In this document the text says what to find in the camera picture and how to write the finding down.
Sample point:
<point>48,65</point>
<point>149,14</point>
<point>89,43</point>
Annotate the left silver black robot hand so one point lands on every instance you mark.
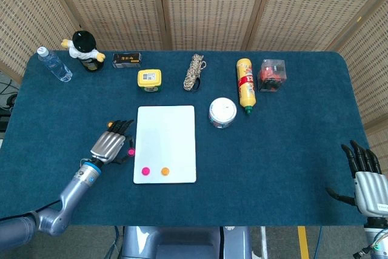
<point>109,145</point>

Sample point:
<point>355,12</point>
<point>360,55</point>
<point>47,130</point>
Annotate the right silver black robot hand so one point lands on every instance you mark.
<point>369,190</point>

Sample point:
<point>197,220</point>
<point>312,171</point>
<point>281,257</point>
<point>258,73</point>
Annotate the pink round magnet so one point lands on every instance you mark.
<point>131,152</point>
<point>145,171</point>

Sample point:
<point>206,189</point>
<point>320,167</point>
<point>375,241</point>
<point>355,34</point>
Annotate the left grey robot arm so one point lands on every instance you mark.
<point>72,189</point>

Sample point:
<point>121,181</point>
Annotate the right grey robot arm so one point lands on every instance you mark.
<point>377,237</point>

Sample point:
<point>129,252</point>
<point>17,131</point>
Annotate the white rectangular board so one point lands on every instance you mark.
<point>169,137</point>

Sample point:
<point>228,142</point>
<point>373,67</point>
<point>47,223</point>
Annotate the green tub with yellow lid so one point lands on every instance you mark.
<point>149,79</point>

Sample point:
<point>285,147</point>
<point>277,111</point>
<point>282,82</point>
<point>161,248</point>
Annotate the black cardboard box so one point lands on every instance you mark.
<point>126,60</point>

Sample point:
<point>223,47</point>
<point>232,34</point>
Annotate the clear plastic water bottle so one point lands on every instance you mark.
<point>57,66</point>

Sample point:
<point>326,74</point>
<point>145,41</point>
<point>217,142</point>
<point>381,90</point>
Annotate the blue table cloth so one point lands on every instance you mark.
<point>272,165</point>

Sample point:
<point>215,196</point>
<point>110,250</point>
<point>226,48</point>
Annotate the black yellow plush toy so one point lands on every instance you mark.
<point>83,43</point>

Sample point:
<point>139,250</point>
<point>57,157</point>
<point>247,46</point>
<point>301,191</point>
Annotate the clear jar of binder clips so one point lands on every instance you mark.
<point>222,112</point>

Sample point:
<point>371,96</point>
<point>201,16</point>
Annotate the grey robot torso base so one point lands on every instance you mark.
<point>182,242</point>

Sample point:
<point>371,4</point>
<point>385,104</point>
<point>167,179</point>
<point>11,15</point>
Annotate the yellow bottle with green cap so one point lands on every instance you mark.
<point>246,86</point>

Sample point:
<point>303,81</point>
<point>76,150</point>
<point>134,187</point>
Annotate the clear box of binder clips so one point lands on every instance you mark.
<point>271,75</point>

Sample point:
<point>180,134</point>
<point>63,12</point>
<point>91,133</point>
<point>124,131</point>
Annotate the woven folding screen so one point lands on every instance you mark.
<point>212,4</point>

